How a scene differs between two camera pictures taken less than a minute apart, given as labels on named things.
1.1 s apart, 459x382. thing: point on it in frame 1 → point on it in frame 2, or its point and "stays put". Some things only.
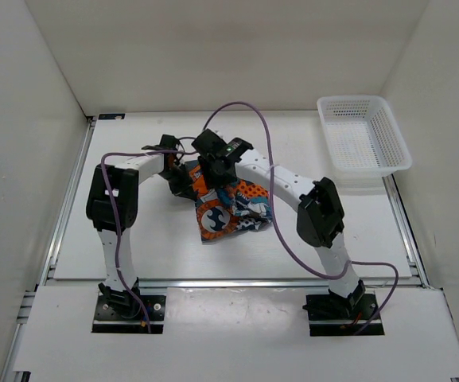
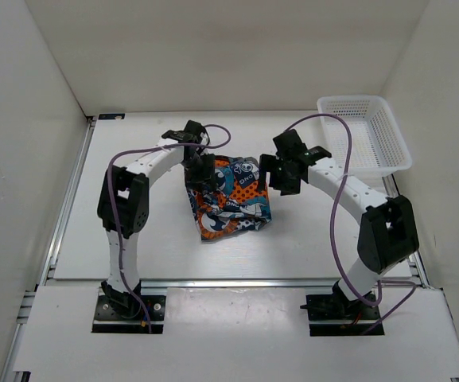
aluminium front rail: (270, 283) stays put
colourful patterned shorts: (235, 208) stays put
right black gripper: (209, 178) → (268, 163)
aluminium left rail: (25, 312) stays put
